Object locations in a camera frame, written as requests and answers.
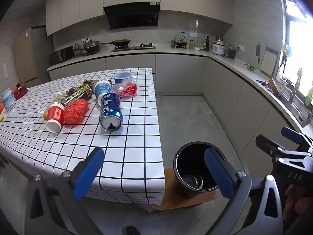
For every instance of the pan with glass lid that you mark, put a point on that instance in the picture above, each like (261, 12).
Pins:
(179, 41)

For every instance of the black utensil holder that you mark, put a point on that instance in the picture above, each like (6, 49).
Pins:
(231, 53)

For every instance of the red plastic bag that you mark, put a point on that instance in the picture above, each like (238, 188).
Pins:
(75, 112)

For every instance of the checkered tablecloth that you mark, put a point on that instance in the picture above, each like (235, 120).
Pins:
(137, 127)

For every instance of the yellow oil bottle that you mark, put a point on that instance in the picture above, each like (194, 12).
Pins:
(191, 45)

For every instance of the blue drink can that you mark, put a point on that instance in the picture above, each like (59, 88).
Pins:
(111, 112)

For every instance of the red paper cup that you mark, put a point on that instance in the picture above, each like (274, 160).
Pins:
(55, 117)

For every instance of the white rice cooker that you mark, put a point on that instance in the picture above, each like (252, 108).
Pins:
(218, 47)

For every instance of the upper kitchen cabinets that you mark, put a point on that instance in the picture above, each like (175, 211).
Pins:
(73, 7)

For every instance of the dark can yellow label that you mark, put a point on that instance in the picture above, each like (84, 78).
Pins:
(79, 94)

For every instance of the blue bowl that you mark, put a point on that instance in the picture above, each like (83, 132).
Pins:
(122, 77)

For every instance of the blue white paper cup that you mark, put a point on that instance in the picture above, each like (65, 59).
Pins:
(102, 90)

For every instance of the dark printed packet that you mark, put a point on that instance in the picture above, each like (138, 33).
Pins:
(89, 82)

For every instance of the red box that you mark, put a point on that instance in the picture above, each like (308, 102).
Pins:
(20, 90)

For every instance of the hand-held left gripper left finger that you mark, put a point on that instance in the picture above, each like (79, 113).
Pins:
(89, 173)

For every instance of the person's right hand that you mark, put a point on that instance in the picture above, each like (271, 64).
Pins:
(293, 198)

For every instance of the small dish with greens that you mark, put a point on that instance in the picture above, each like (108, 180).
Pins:
(249, 66)

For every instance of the gas stove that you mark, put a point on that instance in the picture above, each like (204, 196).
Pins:
(133, 47)

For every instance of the white wall socket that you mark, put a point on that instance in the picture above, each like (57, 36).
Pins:
(193, 34)
(240, 47)

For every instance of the kitchen sink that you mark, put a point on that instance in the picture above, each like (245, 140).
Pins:
(293, 105)

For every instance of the kitchen counter with cabinets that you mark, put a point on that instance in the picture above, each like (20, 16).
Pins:
(181, 71)

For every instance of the cleaver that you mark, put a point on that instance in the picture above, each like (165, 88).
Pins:
(258, 53)

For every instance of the metal faucet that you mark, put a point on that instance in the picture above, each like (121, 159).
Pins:
(296, 85)

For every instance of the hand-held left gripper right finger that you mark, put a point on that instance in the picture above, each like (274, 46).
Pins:
(218, 173)

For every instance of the wok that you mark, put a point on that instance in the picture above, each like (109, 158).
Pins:
(121, 42)

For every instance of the green teapot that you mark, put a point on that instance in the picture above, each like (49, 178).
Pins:
(78, 50)

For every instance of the window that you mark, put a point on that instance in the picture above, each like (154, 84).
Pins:
(300, 41)

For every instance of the black toaster oven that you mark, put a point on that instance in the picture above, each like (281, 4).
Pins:
(61, 55)

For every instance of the green bottle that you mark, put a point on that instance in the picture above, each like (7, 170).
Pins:
(310, 98)

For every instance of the dark glass bottle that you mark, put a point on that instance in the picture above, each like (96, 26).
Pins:
(207, 44)

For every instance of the black range hood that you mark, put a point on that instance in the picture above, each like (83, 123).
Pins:
(132, 14)

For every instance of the beige fridge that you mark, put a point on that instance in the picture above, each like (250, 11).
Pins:
(27, 53)

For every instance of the wooden board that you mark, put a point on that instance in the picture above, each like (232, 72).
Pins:
(273, 85)

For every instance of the black trash bin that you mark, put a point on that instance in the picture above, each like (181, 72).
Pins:
(188, 159)

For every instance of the white cutting board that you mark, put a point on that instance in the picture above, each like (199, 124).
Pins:
(268, 62)

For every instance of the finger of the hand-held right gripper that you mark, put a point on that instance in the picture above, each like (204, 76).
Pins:
(266, 143)
(291, 133)

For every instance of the clear plastic bag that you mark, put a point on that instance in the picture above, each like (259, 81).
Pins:
(127, 89)

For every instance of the pot with lid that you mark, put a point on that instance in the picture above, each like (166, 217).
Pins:
(91, 45)

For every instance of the yellow banana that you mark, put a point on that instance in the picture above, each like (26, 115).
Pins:
(45, 113)

